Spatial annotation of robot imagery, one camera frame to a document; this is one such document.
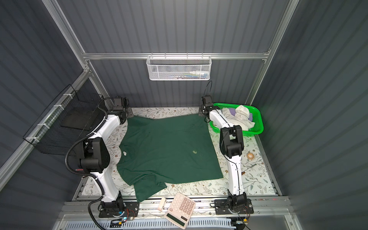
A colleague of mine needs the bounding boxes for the dark green t shirt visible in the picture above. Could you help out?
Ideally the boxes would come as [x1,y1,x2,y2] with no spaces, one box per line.
[117,114,223,202]

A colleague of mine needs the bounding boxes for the green plastic laundry basket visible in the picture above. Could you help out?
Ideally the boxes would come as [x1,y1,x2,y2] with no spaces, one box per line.
[214,103,264,137]

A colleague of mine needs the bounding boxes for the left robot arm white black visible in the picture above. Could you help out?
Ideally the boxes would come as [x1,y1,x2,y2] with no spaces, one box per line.
[76,108,134,203]

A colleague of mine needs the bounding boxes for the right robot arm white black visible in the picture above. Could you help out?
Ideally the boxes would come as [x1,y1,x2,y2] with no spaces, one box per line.
[199,102,247,212]

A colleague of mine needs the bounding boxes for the purple t shirt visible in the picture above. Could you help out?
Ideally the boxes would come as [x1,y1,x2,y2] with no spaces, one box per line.
[229,108,253,121]

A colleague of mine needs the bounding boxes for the white bottle in basket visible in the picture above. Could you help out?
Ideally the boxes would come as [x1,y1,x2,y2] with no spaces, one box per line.
[189,71,209,77]

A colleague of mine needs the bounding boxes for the white t shirt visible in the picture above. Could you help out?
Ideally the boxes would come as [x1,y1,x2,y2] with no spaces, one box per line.
[221,106,255,130]

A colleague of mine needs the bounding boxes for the brown tape roll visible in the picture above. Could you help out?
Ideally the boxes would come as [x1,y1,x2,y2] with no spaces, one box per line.
[246,152,255,161]

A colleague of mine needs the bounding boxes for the floral table mat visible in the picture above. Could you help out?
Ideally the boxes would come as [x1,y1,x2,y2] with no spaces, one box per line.
[81,107,277,197]

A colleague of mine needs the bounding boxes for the small white eraser block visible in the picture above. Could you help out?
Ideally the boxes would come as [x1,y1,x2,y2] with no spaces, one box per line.
[157,197,167,212]

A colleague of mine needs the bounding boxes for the pink white calculator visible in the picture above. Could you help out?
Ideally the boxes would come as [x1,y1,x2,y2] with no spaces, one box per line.
[164,193,196,230]

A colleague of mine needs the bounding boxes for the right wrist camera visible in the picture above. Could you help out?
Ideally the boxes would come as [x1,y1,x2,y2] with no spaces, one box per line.
[201,95,213,107]

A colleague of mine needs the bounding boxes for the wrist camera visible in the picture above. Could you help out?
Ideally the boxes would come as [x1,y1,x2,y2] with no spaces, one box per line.
[113,96,129,110]
[201,95,213,107]

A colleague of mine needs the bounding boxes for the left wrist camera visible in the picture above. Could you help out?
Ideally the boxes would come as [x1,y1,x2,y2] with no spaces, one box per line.
[113,96,129,110]

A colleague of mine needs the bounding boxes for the black wire wall basket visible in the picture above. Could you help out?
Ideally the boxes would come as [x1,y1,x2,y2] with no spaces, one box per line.
[23,84,104,156]

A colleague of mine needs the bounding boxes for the white wire wall basket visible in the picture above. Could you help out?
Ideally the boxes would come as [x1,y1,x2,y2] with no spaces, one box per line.
[146,57,212,81]

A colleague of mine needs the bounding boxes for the black corrugated cable hose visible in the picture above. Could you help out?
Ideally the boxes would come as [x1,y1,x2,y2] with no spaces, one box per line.
[64,97,116,230]

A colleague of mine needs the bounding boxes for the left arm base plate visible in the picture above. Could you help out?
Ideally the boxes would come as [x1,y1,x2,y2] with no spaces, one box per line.
[98,202,140,218]

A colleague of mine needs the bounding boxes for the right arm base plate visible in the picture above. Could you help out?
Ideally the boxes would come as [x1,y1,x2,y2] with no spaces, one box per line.
[210,198,254,215]

